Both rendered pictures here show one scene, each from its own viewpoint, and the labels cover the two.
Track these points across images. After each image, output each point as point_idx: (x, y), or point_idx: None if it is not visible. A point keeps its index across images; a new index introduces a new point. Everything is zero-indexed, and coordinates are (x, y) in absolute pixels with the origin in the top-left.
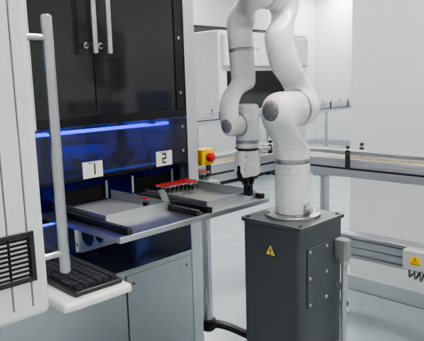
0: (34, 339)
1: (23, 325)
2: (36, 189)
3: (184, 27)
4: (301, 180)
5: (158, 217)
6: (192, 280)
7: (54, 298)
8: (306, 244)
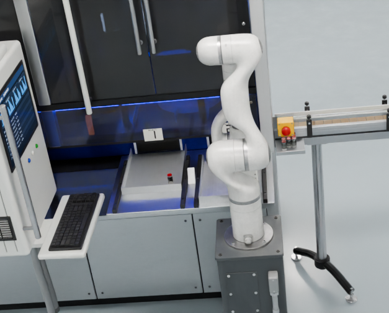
0: (114, 238)
1: (104, 228)
2: (9, 197)
3: (250, 12)
4: (239, 216)
5: (162, 197)
6: None
7: (42, 246)
8: (224, 269)
